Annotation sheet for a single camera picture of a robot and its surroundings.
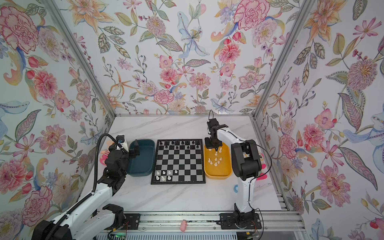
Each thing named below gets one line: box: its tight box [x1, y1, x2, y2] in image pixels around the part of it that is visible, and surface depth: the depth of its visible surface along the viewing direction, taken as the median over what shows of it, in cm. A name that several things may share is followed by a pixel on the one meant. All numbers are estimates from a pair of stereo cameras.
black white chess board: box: [150, 138, 206, 185], surface depth 95 cm
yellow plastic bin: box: [204, 142, 233, 180], surface depth 95 cm
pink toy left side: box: [99, 149, 110, 166], surface depth 92 cm
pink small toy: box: [180, 220, 188, 233], surface depth 73 cm
